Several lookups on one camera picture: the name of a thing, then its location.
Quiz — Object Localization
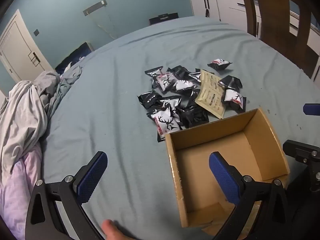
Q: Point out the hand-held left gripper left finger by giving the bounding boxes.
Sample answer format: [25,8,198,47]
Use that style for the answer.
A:
[25,151,108,240]

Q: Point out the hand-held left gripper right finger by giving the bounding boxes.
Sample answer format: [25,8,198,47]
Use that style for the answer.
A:
[209,152,297,240]

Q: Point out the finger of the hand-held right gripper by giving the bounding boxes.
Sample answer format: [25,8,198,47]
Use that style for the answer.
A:
[283,140,320,193]
[303,104,320,116]

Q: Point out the cardboard box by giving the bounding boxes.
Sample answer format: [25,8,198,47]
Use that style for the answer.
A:
[165,108,290,237]

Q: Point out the beige sachet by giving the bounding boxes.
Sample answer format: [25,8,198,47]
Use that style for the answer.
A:
[194,69,227,119]

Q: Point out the pile of black snack packets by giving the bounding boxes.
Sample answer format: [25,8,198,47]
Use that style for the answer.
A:
[137,58,248,143]

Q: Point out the brown wooden chair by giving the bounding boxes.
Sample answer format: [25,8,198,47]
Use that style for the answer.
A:
[244,0,320,80]

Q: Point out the grey crumpled duvet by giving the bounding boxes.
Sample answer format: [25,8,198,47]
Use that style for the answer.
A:
[0,66,83,178]

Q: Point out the dark blue pillow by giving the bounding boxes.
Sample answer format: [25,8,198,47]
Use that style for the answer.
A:
[54,41,94,75]

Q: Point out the white cabinet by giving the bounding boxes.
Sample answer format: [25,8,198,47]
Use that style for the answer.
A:
[189,0,320,80]

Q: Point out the white door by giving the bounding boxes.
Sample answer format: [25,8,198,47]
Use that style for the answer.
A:
[0,9,54,83]

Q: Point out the black bag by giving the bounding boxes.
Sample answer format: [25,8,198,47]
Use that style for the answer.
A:
[149,12,180,26]

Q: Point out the thin wall cable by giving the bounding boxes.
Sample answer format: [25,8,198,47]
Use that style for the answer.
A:
[91,14,118,40]

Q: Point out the grey wall bracket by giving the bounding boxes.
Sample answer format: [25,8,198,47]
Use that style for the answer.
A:
[83,1,107,16]

